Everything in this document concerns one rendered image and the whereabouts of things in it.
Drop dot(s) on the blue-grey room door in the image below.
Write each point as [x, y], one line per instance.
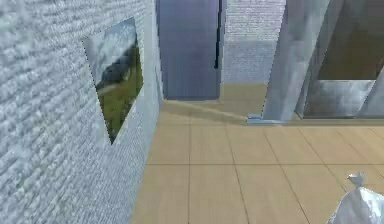
[188, 50]

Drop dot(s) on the grey metal frame furniture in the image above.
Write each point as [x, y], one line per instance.
[293, 66]

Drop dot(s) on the framed landscape picture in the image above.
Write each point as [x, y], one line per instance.
[116, 83]

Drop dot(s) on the white tied garbage bag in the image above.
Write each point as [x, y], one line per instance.
[360, 206]

